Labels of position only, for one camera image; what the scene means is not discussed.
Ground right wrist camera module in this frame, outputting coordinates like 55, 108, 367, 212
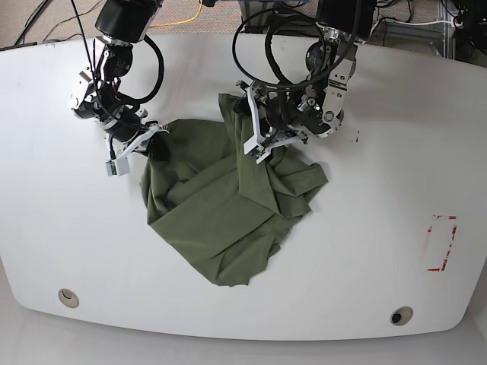
105, 157, 130, 176

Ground left table cable grommet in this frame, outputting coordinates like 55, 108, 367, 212
58, 288, 80, 309

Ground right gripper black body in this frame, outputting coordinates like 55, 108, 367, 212
101, 109, 169, 160

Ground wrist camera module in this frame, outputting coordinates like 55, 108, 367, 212
105, 157, 130, 176
243, 136, 271, 164

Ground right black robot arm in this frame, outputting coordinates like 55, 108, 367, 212
72, 1, 169, 161

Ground right table cable grommet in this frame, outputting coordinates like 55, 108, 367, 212
390, 306, 414, 326

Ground yellow cable on floor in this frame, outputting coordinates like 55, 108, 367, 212
136, 0, 203, 36

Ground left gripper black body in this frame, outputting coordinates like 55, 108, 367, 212
236, 80, 308, 152

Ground table cable grommet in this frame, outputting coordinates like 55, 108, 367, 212
390, 306, 414, 326
58, 288, 80, 309

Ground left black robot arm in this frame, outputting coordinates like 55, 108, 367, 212
235, 1, 377, 162

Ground white cable on floor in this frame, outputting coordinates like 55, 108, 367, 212
371, 18, 454, 39

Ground grey aluminium frame rail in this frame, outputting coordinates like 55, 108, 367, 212
238, 1, 458, 59

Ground olive green t-shirt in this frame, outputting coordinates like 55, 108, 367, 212
140, 94, 327, 287

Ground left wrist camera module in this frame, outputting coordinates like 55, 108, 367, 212
243, 136, 271, 164

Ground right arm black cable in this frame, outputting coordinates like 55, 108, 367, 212
70, 0, 166, 106

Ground red tape rectangle marking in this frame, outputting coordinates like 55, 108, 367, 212
424, 215, 458, 272

